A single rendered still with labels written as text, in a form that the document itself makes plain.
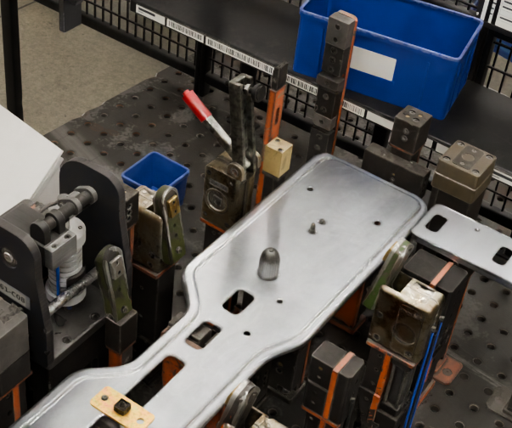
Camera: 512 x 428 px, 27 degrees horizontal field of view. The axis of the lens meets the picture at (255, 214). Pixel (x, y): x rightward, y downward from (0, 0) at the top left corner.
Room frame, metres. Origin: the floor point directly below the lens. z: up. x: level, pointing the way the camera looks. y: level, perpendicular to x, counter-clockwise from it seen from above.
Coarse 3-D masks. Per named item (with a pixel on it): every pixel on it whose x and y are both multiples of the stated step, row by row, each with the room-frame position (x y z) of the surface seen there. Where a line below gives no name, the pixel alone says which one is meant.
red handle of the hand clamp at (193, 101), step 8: (184, 96) 1.41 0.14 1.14; (192, 96) 1.41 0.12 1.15; (192, 104) 1.40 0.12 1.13; (200, 104) 1.40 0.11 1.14; (200, 112) 1.39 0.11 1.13; (208, 112) 1.39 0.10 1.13; (200, 120) 1.39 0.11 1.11; (208, 120) 1.39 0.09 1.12; (208, 128) 1.38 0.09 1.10; (216, 128) 1.38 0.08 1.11; (216, 136) 1.38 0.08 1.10; (224, 136) 1.38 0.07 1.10; (224, 144) 1.37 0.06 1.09; (248, 160) 1.36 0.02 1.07
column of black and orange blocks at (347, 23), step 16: (336, 16) 1.63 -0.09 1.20; (352, 16) 1.63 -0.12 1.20; (336, 32) 1.61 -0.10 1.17; (352, 32) 1.62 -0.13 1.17; (336, 48) 1.61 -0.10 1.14; (352, 48) 1.63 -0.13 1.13; (336, 64) 1.61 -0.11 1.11; (320, 80) 1.62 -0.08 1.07; (336, 80) 1.61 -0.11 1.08; (320, 96) 1.62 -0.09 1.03; (336, 96) 1.61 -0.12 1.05; (320, 112) 1.62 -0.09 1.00; (336, 112) 1.62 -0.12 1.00; (320, 128) 1.62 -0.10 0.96; (336, 128) 1.63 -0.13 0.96; (320, 144) 1.61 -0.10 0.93
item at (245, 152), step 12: (228, 84) 1.36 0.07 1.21; (240, 84) 1.35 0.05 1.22; (252, 84) 1.37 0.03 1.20; (240, 96) 1.35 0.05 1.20; (252, 96) 1.34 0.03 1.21; (264, 96) 1.35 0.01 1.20; (240, 108) 1.34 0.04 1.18; (252, 108) 1.37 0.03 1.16; (240, 120) 1.34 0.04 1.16; (252, 120) 1.37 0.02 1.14; (240, 132) 1.34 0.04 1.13; (252, 132) 1.36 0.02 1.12; (240, 144) 1.34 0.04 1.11; (252, 144) 1.36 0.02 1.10; (240, 156) 1.34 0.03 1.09; (252, 156) 1.36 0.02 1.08; (252, 168) 1.36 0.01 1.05
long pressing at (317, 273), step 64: (320, 192) 1.39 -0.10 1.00; (384, 192) 1.41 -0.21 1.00; (256, 256) 1.21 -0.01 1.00; (320, 256) 1.23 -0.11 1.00; (192, 320) 1.06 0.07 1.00; (256, 320) 1.07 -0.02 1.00; (320, 320) 1.09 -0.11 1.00; (64, 384) 0.91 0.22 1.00; (128, 384) 0.93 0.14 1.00; (192, 384) 0.94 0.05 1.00
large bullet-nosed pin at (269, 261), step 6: (264, 252) 1.17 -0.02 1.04; (270, 252) 1.17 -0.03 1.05; (276, 252) 1.17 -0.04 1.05; (264, 258) 1.17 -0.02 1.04; (270, 258) 1.16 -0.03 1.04; (276, 258) 1.17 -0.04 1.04; (264, 264) 1.16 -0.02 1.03; (270, 264) 1.16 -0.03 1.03; (276, 264) 1.16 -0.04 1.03; (258, 270) 1.17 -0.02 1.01; (264, 270) 1.16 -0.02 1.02; (270, 270) 1.16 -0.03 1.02; (276, 270) 1.17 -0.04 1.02; (264, 276) 1.16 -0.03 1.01; (270, 276) 1.16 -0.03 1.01; (276, 276) 1.17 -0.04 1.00
